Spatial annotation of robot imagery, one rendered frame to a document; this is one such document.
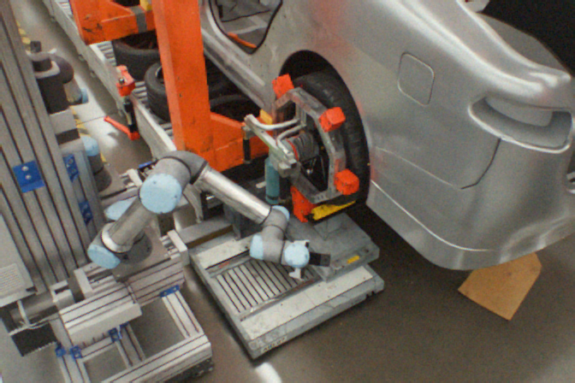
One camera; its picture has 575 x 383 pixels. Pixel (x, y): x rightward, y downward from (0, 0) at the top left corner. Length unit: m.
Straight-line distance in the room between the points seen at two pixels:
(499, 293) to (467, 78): 1.73
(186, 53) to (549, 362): 2.31
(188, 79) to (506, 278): 2.07
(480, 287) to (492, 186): 1.41
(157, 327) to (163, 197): 1.18
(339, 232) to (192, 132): 0.99
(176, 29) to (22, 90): 0.87
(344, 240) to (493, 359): 0.96
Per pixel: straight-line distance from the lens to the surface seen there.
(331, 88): 2.47
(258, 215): 1.84
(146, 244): 2.22
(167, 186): 1.67
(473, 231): 2.09
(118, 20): 4.60
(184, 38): 2.58
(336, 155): 2.40
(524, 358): 3.08
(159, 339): 2.72
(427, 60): 1.92
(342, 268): 3.01
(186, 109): 2.74
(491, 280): 3.34
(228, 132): 2.95
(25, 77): 1.91
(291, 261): 1.75
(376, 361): 2.87
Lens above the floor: 2.41
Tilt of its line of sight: 41 degrees down
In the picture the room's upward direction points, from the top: straight up
